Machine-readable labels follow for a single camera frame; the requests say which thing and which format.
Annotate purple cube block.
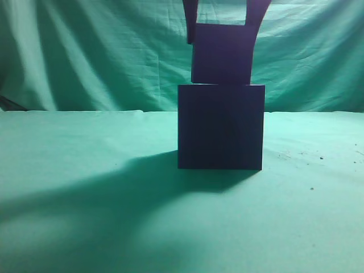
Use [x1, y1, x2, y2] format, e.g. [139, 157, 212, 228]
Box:
[191, 23, 246, 84]

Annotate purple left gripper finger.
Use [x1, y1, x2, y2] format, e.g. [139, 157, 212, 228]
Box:
[183, 0, 199, 44]

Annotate green table cloth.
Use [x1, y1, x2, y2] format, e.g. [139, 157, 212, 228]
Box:
[1, 111, 363, 272]

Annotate dark purple groove box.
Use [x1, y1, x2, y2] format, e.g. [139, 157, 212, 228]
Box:
[177, 84, 266, 170]

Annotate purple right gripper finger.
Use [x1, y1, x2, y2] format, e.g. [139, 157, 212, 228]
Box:
[245, 0, 270, 85]

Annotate green backdrop cloth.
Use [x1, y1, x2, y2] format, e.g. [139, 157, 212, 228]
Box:
[1, 1, 363, 112]

